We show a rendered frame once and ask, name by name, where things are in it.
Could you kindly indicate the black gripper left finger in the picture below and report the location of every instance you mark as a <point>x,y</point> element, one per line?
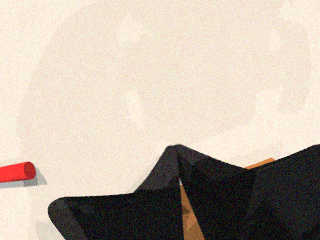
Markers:
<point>152,212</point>

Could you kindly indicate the red cylindrical bar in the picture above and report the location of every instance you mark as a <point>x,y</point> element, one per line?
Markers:
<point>16,172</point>

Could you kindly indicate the brown square block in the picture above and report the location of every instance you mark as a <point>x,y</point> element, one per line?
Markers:
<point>191,227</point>

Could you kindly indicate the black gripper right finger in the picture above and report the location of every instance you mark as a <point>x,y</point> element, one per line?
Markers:
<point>226,198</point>

